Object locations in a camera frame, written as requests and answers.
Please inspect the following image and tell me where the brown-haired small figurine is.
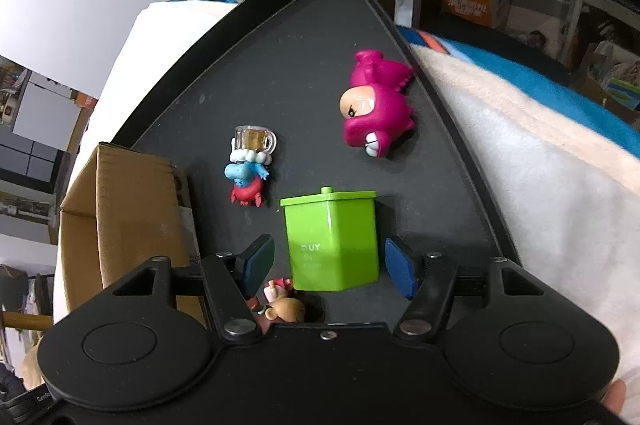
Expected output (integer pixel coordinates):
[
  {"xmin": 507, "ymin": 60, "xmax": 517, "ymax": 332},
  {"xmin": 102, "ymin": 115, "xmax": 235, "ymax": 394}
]
[{"xmin": 246, "ymin": 278, "xmax": 305, "ymax": 333}]

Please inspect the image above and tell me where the green plastic lidded container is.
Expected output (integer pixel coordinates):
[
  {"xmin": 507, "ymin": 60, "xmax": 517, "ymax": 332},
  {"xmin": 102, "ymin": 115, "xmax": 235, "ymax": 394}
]
[{"xmin": 280, "ymin": 187, "xmax": 380, "ymax": 292}]

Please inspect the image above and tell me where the magenta dinosaur costume figurine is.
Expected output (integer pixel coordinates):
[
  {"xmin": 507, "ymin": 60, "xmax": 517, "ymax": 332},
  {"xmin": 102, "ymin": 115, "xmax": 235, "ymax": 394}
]
[{"xmin": 338, "ymin": 49, "xmax": 414, "ymax": 158}]

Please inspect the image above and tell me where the person's hand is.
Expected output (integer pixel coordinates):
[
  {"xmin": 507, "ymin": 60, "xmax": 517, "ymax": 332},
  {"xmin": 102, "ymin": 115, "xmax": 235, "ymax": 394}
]
[{"xmin": 602, "ymin": 379, "xmax": 627, "ymax": 414}]

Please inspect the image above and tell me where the blue figurine with beer mug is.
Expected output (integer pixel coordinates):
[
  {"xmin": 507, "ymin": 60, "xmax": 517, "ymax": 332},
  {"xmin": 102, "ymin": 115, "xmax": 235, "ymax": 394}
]
[{"xmin": 224, "ymin": 125, "xmax": 278, "ymax": 208}]

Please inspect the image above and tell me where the brown cardboard box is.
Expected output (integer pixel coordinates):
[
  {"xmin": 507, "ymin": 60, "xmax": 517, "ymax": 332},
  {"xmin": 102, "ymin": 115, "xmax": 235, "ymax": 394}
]
[{"xmin": 53, "ymin": 144, "xmax": 198, "ymax": 321}]

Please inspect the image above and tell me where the black tray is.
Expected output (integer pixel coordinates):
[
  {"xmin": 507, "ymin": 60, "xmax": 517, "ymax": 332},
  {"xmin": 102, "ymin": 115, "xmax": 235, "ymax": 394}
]
[{"xmin": 112, "ymin": 0, "xmax": 515, "ymax": 319}]

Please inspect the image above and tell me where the blue blanket edge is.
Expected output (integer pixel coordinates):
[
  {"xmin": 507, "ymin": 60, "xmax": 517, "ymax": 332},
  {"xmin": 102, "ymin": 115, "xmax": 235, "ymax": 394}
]
[{"xmin": 398, "ymin": 26, "xmax": 639, "ymax": 158}]

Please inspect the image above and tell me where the orange cardboard box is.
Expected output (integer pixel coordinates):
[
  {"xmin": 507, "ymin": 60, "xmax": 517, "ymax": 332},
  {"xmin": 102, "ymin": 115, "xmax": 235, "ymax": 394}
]
[{"xmin": 440, "ymin": 0, "xmax": 510, "ymax": 30}]

